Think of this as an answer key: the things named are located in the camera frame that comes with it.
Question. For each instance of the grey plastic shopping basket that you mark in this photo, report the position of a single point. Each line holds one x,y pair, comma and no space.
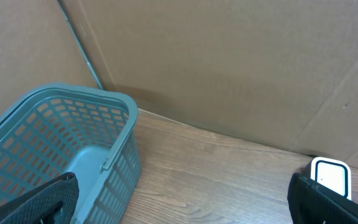
59,128

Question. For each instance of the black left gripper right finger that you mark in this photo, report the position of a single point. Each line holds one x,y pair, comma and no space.
312,203

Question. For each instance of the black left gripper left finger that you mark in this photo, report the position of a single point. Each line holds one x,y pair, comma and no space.
52,202

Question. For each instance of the white barcode scanner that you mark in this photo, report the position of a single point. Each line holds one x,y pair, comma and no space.
331,173

